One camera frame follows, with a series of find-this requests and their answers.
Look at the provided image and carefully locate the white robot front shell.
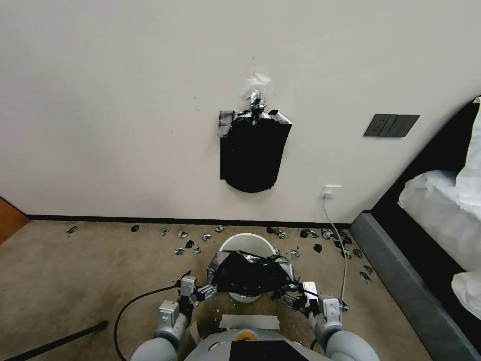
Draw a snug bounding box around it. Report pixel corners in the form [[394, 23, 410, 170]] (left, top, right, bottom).
[[187, 326, 315, 361]]

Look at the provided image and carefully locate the black baseboard strip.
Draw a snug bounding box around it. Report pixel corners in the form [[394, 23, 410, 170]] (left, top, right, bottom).
[[28, 213, 355, 227]]

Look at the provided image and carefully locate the white pillow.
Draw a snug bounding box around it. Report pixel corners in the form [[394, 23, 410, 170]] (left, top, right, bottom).
[[453, 97, 481, 208]]

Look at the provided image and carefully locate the dark grey bed frame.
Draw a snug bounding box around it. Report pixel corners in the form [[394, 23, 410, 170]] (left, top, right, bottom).
[[349, 97, 481, 361]]

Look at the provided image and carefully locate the white round trash bin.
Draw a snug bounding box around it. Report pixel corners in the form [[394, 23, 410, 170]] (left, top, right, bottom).
[[219, 233, 274, 304]]

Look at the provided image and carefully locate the grey wall switch panel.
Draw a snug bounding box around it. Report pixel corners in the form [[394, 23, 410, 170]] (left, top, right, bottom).
[[363, 113, 421, 138]]

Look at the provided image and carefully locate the white bed duvet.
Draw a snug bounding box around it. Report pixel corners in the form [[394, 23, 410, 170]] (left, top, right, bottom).
[[397, 170, 481, 272]]

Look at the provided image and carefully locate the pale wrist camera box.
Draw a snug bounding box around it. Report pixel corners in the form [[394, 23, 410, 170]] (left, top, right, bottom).
[[180, 276, 198, 298], [302, 281, 319, 302]]

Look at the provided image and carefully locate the brown wooden furniture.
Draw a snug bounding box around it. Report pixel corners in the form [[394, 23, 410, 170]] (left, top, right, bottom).
[[0, 195, 31, 246]]

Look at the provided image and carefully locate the black plastic trash bag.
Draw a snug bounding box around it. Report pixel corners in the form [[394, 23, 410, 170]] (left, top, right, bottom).
[[207, 251, 296, 296]]

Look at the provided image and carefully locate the white power cable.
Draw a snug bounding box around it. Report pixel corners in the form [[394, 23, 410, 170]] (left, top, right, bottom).
[[322, 197, 349, 302]]

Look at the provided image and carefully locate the black trash bag stack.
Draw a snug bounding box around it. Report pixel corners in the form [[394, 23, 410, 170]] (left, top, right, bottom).
[[218, 108, 294, 194]]

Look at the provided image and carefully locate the white bed sheet fold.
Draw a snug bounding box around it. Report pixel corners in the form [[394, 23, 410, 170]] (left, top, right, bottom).
[[450, 270, 481, 321]]

